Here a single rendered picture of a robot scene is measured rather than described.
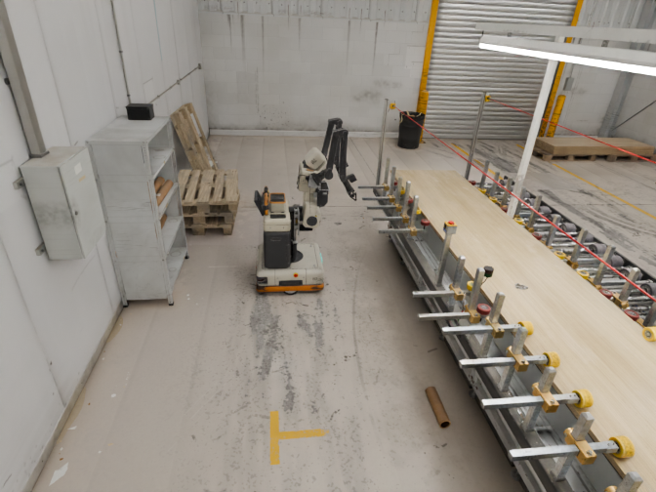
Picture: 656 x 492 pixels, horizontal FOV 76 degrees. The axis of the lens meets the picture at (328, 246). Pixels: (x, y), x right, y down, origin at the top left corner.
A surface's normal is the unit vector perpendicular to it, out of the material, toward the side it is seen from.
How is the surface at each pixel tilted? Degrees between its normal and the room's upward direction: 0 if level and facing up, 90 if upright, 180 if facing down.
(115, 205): 90
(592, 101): 90
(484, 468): 0
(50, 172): 90
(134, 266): 90
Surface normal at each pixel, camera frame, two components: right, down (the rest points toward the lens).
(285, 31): 0.12, 0.48
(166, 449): 0.04, -0.87
